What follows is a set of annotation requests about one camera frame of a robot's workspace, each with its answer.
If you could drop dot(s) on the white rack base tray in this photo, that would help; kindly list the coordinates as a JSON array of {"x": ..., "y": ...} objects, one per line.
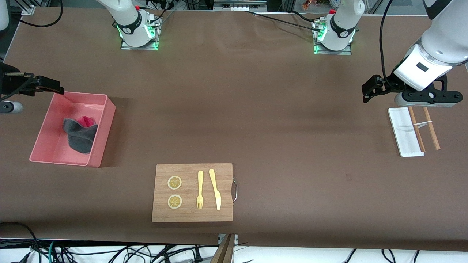
[{"x": 402, "y": 138}]

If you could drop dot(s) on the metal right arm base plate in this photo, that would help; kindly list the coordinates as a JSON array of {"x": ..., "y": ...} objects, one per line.
[{"x": 128, "y": 48}]

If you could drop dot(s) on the pink and grey cloth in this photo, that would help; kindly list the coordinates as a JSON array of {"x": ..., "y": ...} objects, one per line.
[{"x": 80, "y": 135}]

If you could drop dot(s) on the yellow plastic knife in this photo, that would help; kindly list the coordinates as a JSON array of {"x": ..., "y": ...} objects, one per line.
[{"x": 215, "y": 190}]

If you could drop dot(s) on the bamboo cutting board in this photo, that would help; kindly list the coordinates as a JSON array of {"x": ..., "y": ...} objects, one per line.
[{"x": 190, "y": 215}]

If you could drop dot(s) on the yellow plastic fork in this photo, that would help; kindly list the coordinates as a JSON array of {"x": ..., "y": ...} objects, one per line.
[{"x": 200, "y": 182}]

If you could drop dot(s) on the small orange object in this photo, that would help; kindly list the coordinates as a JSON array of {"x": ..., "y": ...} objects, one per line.
[{"x": 306, "y": 4}]

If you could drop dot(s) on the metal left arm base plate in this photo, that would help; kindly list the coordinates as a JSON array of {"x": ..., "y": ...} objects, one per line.
[{"x": 345, "y": 52}]

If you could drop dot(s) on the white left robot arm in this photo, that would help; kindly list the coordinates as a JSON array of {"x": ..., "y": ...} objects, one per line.
[{"x": 442, "y": 47}]

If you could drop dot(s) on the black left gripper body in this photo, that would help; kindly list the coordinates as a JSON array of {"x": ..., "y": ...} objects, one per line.
[{"x": 388, "y": 84}]

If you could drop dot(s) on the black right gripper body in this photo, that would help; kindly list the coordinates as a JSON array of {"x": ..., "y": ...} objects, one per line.
[{"x": 11, "y": 83}]

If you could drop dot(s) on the pink plastic bin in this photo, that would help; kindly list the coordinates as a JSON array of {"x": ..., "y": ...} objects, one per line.
[{"x": 47, "y": 146}]

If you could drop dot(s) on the small metal bracket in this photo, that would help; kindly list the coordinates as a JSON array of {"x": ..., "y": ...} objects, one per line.
[{"x": 220, "y": 239}]

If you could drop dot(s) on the wooden plank piece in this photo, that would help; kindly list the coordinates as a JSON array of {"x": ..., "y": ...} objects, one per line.
[{"x": 223, "y": 252}]

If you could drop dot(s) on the grey power strip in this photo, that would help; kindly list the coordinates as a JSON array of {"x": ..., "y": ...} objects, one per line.
[{"x": 239, "y": 5}]

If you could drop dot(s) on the yellow lemon slice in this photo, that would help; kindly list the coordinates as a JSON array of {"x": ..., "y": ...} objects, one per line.
[
  {"x": 174, "y": 202},
  {"x": 174, "y": 182}
]

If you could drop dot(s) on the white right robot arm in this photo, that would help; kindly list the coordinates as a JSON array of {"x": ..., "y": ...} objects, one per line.
[{"x": 128, "y": 22}]

